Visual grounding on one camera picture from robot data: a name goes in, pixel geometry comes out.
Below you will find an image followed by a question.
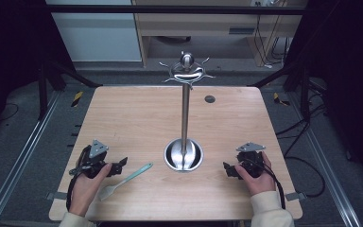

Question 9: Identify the person's left hand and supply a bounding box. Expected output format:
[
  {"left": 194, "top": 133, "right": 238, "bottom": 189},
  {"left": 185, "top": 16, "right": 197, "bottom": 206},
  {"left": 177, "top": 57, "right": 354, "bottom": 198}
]
[{"left": 68, "top": 162, "right": 113, "bottom": 218}]

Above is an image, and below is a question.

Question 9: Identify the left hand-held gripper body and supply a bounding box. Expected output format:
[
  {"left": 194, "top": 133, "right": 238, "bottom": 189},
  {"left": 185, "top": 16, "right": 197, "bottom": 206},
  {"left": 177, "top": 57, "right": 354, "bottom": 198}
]
[{"left": 69, "top": 138, "right": 114, "bottom": 180}]

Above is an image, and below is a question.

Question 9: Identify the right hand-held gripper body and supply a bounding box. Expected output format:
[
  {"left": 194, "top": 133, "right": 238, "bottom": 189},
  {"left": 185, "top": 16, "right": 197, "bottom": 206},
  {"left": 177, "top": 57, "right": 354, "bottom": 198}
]
[{"left": 235, "top": 142, "right": 268, "bottom": 180}]

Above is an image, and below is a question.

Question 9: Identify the person's right hand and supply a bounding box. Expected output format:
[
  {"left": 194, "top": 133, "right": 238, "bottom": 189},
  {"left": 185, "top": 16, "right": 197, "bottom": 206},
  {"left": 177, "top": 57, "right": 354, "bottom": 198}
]
[{"left": 233, "top": 151, "right": 277, "bottom": 198}]

